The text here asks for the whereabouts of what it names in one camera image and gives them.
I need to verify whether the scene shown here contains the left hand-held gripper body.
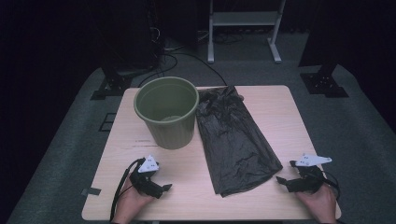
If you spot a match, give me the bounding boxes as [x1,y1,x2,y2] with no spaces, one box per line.
[129,154,165,200]

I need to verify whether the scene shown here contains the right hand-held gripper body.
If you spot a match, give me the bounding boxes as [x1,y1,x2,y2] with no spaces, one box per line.
[285,153,333,194]

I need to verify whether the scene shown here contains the green plastic trash bin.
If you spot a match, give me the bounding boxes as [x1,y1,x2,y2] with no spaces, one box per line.
[134,76,200,150]

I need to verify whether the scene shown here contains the black plastic garbage bag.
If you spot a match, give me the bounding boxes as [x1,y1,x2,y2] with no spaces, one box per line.
[195,85,284,198]

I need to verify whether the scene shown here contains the person's right hand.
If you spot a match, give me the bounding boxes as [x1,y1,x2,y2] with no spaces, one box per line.
[294,182,339,224]

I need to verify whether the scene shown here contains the person's left hand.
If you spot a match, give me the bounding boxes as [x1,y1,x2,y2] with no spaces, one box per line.
[111,178,156,224]

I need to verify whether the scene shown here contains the grey tape strip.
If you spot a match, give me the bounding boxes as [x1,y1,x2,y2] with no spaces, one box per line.
[81,187,102,197]

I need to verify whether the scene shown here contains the black stand base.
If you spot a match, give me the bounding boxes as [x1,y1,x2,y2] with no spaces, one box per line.
[300,62,349,99]
[90,66,134,101]

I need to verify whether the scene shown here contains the left hand-held gripper black cable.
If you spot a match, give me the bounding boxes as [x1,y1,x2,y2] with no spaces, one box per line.
[109,158,147,222]

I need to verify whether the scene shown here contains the looped black floor cable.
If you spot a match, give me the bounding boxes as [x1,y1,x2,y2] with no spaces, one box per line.
[137,54,179,88]

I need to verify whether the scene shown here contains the long black floor cable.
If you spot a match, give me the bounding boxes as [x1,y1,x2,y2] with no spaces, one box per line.
[162,51,228,87]

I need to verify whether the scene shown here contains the bundle of floor cables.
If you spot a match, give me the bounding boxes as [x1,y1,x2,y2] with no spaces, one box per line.
[214,32,246,45]

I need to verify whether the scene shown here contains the white metal stand frame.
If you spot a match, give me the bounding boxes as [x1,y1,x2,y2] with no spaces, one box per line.
[207,0,287,64]

